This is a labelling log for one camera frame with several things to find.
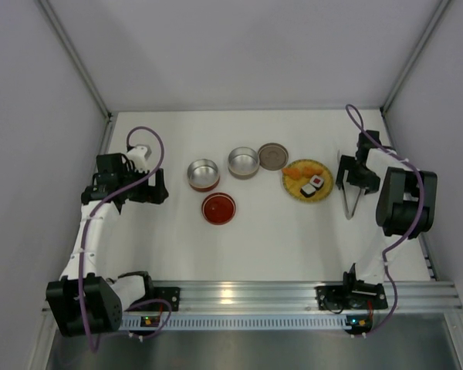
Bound metal tongs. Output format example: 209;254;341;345
341;185;363;220

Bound sushi roll white centre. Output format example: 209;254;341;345
300;183;317;198

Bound orange fried food piece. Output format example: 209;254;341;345
282;167;302;180

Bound red-banded metal tin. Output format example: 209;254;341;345
187;159;221;193

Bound red round lid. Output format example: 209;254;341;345
201;192;236;225

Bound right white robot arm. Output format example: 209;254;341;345
322;130;438;311

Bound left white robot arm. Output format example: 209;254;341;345
46;151;169;337

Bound round bamboo plate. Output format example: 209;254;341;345
281;159;334;204

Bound brown round lid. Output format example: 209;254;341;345
258;143;289;171

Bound brown-banded metal tin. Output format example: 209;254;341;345
228;146;260;180

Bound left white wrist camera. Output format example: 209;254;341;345
127;144;152;172

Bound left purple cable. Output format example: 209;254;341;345
79;126;173;352

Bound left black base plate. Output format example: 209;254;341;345
137;287;181;312

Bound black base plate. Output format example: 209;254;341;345
315;284;388;312
137;287;181;312

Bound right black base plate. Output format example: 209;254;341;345
315;284;388;312

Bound slotted cable duct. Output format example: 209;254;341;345
119;314;373;331

